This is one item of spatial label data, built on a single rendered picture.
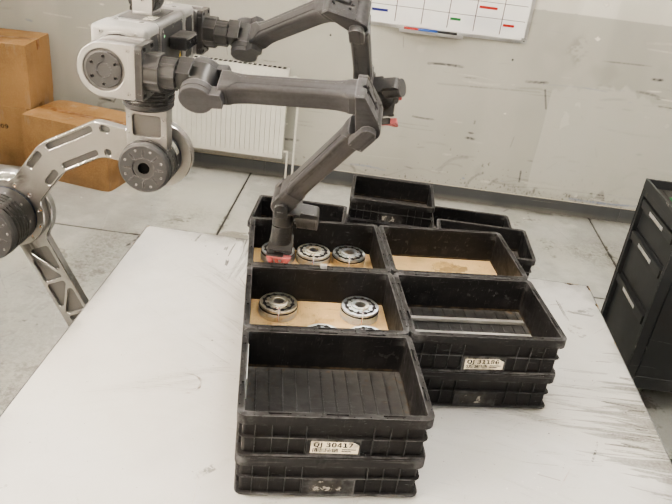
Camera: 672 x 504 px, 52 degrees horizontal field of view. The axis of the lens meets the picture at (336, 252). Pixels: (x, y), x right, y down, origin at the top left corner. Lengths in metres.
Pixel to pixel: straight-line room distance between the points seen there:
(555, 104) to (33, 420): 3.85
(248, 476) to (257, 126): 3.47
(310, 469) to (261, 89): 0.82
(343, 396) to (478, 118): 3.37
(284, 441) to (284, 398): 0.16
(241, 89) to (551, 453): 1.13
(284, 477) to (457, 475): 0.41
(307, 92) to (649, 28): 3.55
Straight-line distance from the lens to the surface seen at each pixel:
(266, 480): 1.53
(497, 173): 4.90
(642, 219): 3.26
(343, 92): 1.51
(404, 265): 2.17
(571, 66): 4.77
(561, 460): 1.81
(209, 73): 1.59
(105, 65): 1.62
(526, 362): 1.82
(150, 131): 1.93
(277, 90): 1.53
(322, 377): 1.66
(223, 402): 1.77
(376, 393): 1.63
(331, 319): 1.86
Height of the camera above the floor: 1.85
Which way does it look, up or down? 28 degrees down
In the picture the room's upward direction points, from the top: 7 degrees clockwise
